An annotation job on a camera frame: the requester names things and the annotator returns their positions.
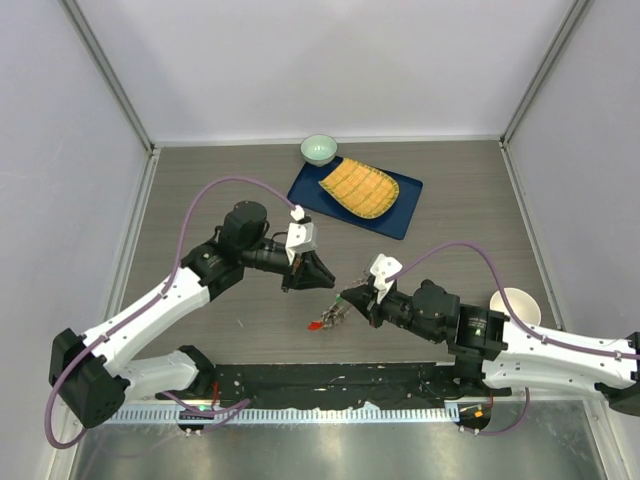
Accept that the yellow woven bamboo mat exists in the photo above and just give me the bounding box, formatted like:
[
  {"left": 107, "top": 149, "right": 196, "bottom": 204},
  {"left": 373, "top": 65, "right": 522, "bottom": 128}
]
[{"left": 319, "top": 158, "right": 400, "bottom": 220}]

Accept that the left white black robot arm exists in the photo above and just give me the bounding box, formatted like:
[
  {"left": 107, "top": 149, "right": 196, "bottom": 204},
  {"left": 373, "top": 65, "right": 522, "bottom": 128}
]
[{"left": 49, "top": 201, "right": 335, "bottom": 429}]

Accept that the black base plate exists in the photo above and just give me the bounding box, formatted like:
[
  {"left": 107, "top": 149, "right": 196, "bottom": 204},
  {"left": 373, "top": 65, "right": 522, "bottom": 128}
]
[{"left": 173, "top": 362, "right": 512, "bottom": 410}]

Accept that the dark blue tray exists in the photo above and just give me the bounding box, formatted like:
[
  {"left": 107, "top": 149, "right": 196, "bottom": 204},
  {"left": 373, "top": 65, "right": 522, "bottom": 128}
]
[{"left": 287, "top": 156, "right": 423, "bottom": 240}]

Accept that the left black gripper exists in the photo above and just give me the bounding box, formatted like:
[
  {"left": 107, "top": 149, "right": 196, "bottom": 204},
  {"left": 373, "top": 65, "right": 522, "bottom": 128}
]
[{"left": 241, "top": 239, "right": 335, "bottom": 292}]

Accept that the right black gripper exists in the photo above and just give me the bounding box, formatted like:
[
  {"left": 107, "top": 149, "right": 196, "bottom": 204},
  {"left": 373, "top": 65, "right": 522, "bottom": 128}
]
[{"left": 342, "top": 281, "right": 442, "bottom": 343}]

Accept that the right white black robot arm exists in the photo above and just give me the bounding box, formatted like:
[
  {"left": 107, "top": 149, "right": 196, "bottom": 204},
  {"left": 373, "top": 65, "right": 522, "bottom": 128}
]
[{"left": 340, "top": 280, "right": 639, "bottom": 416}]

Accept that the light green ceramic bowl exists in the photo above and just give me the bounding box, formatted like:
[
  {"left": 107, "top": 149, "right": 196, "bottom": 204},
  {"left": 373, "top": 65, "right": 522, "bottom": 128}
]
[{"left": 300, "top": 134, "right": 338, "bottom": 167}]

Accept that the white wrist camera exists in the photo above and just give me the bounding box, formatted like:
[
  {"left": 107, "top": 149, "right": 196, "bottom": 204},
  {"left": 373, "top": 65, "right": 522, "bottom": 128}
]
[
  {"left": 369, "top": 253, "right": 403, "bottom": 304},
  {"left": 285, "top": 205, "right": 317, "bottom": 265}
]

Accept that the slotted white cable duct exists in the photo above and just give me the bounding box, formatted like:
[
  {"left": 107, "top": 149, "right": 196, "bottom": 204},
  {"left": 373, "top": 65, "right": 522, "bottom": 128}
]
[{"left": 105, "top": 403, "right": 459, "bottom": 428}]

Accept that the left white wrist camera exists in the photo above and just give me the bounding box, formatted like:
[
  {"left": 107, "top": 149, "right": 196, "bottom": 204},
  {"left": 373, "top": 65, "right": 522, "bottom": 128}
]
[{"left": 285, "top": 205, "right": 317, "bottom": 265}]

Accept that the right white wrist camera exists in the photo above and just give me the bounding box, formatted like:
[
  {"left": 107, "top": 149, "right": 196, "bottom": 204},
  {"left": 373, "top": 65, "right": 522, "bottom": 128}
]
[{"left": 369, "top": 253, "right": 403, "bottom": 304}]

